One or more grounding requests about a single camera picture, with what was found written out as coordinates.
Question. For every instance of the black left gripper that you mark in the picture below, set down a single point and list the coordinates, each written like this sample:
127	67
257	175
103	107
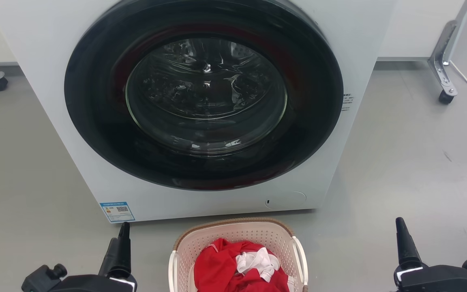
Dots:
83	284

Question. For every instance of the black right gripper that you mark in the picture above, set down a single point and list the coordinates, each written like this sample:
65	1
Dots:
444	280

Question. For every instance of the cream perforated laundry basket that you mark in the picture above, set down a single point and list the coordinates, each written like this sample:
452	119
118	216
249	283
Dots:
237	234

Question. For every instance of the blue energy label sticker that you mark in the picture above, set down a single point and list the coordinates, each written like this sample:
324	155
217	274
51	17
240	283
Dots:
116	212

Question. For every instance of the red garment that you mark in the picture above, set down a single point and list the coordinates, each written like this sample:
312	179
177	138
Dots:
215	265

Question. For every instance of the round white filter cover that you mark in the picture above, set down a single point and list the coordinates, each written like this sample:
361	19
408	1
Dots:
286	200

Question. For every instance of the black round washer door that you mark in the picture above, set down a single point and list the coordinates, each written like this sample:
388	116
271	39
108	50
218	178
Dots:
95	121

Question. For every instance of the white garment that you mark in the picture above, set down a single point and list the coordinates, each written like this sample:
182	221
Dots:
258	261

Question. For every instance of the small white text sticker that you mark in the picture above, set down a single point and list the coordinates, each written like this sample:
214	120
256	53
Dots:
347	102

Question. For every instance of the white front-load washing machine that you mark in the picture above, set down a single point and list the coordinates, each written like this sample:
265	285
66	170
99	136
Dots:
35	24

